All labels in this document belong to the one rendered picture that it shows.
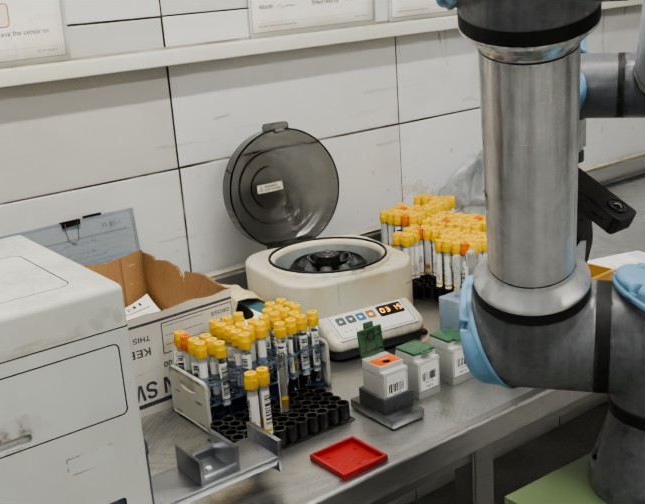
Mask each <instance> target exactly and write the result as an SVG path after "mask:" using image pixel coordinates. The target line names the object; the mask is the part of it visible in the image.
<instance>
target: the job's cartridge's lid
mask: <svg viewBox="0 0 645 504"><path fill-rule="evenodd" d="M357 338H358V345H359V352H360V358H361V359H363V358H366V357H371V356H374V355H376V354H378V353H380V352H383V351H384V344H383V336H382V329H381V324H377V325H374V326H373V321H372V320H371V321H368V322H365V323H363V330H360V331H357Z"/></svg>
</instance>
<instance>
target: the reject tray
mask: <svg viewBox="0 0 645 504"><path fill-rule="evenodd" d="M310 460H311V461H313V462H314V463H316V464H318V465H319V466H321V467H323V468H324V469H326V470H328V471H329V472H331V473H332V474H334V475H336V476H337V477H339V478H341V479H342V480H344V481H345V480H347V479H350V478H352V477H354V476H356V475H358V474H360V473H362V472H364V471H367V470H369V469H371V468H373V467H375V466H377V465H379V464H381V463H383V462H386V461H388V455H387V454H385V453H383V452H382V451H380V450H378V449H376V448H374V447H372V446H371V445H369V444H367V443H365V442H363V441H361V440H360V439H358V438H356V437H354V436H351V437H348V438H346V439H344V440H341V441H339V442H337V443H335V444H332V445H330V446H328V447H326V448H323V449H321V450H319V451H316V452H314V453H312V454H310Z"/></svg>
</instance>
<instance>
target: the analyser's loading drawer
mask: <svg viewBox="0 0 645 504"><path fill-rule="evenodd" d="M246 426H247V436H248V437H247V438H245V439H242V440H240V441H237V442H235V443H233V442H231V441H230V440H228V439H227V438H225V437H224V436H222V435H220V434H219V433H217V432H216V431H214V430H213V429H211V430H210V440H211V446H208V447H206V448H203V449H201V450H198V451H196V452H193V453H191V454H190V453H189V452H188V451H186V450H185V449H184V448H182V447H181V446H179V445H178V444H176V443H175V444H174V446H175V451H176V459H177V466H176V467H173V468H171V469H168V470H166V471H164V472H161V473H159V474H156V475H154V476H151V480H152V488H153V495H154V502H155V504H188V503H191V502H193V501H195V500H197V499H200V498H202V497H204V496H207V495H209V494H211V493H213V492H216V491H218V490H220V489H223V488H225V487H227V486H230V485H232V484H234V483H236V482H239V481H241V480H243V479H246V478H248V477H250V476H252V475H255V474H257V473H259V472H262V471H264V470H266V469H269V468H271V467H273V468H275V469H276V470H278V471H279V472H281V471H283V470H284V464H283V454H282V443H281V439H279V438H278V437H276V436H274V435H273V434H271V433H269V432H268V431H266V430H265V429H263V428H261V427H260V426H258V425H256V424H255V423H253V422H251V421H248V422H246ZM209 465H210V466H211V467H212V470H210V471H207V470H206V469H205V467H207V466H209Z"/></svg>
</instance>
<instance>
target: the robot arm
mask: <svg viewBox="0 0 645 504"><path fill-rule="evenodd" d="M610 1H628V0H436V3H437V4H438V6H440V7H442V8H447V10H453V9H454V8H457V18H458V28H459V31H460V34H461V35H462V36H463V37H464V38H465V39H467V40H468V41H469V42H471V43H472V44H473V45H475V46H476V47H477V48H478V67H479V89H480V110H481V131H482V152H483V173H484V197H485V216H486V237H487V255H485V256H484V257H483V258H482V259H481V260H480V261H479V263H478V264H477V266H476V268H475V271H474V275H470V276H468V277H467V278H466V279H465V280H464V282H463V284H462V288H461V293H460V302H459V321H460V324H461V329H460V337H461V344H462V350H463V355H464V358H465V362H466V365H467V367H468V369H469V371H470V373H471V374H472V376H473V377H474V378H475V379H477V380H478V381H480V382H482V383H487V384H495V385H502V386H504V387H506V388H517V387H528V388H541V389H554V390H568V391H581V392H593V393H605V394H609V409H608V414H607V417H606V419H605V421H604V424H603V426H602V428H601V431H600V433H599V435H598V438H597V441H596V443H595V446H594V448H593V450H592V452H591V455H590V459H589V483H590V485H591V487H592V489H593V490H594V492H595V493H596V494H597V495H598V496H599V497H600V498H601V499H603V500H604V501H605V502H607V503H608V504H645V263H638V264H633V263H630V264H625V265H622V266H620V267H619V268H617V269H616V271H615V274H613V276H612V281H610V280H592V277H591V271H590V268H589V266H588V264H587V262H588V258H589V255H590V251H591V247H592V241H593V228H592V221H593V222H594V223H595V224H597V225H598V226H599V227H600V228H602V229H603V230H604V231H605V232H607V233H608V234H614V233H616V232H619V231H621V230H624V229H626V228H628V227H629V226H630V224H631V223H632V221H633V219H634V217H635V215H636V210H634V209H633V208H632V207H630V206H629V205H628V204H626V203H625V202H624V201H622V200H621V199H620V198H619V197H617V196H616V195H615V194H613V193H612V192H611V191H609V190H608V189H607V188H605V187H604V186H603V185H601V184H600V183H599V182H597V181H596V180H595V179H594V178H592V177H591V176H590V175H588V174H587V173H586V172H584V171H583V170H582V169H580V168H579V167H578V163H581V162H583V161H584V149H583V148H584V147H586V120H587V118H645V0H643V4H642V12H641V20H640V27H639V35H638V43H637V51H636V52H618V53H588V51H587V41H586V37H587V36H588V35H589V34H590V33H591V32H593V31H594V30H595V29H596V28H597V26H598V25H599V23H600V20H601V5H602V2H610Z"/></svg>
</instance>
